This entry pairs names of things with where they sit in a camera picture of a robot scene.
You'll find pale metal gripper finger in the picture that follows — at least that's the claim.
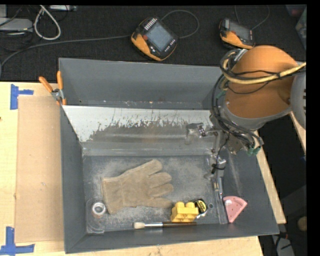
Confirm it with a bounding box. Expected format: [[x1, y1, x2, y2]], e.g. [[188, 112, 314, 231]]
[[203, 157, 227, 181], [184, 122, 209, 146]]

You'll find black and yellow tape measure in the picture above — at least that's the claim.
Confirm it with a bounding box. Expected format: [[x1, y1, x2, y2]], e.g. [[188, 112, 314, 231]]
[[193, 198, 209, 218]]

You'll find pink watermelon slice toy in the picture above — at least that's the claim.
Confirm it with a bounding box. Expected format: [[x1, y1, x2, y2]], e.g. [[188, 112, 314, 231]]
[[222, 195, 248, 224]]

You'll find yellow toy building brick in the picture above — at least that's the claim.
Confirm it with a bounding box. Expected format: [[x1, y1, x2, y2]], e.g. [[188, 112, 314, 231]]
[[170, 201, 200, 223]]

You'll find grey metal bin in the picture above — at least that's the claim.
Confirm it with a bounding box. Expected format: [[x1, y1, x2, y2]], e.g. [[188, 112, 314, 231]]
[[57, 57, 280, 254]]

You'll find tan leather work glove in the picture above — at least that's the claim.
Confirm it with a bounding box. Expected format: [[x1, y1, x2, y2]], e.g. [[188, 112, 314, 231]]
[[100, 159, 175, 215]]

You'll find white tape roll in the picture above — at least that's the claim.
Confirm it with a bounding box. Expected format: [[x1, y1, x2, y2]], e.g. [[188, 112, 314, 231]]
[[91, 201, 107, 217]]

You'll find brown cardboard board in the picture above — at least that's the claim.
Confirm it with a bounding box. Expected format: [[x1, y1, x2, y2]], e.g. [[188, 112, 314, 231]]
[[14, 94, 66, 244]]

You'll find brown handled paintbrush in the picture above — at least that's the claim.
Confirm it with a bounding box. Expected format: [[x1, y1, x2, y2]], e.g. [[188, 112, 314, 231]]
[[132, 221, 198, 230]]

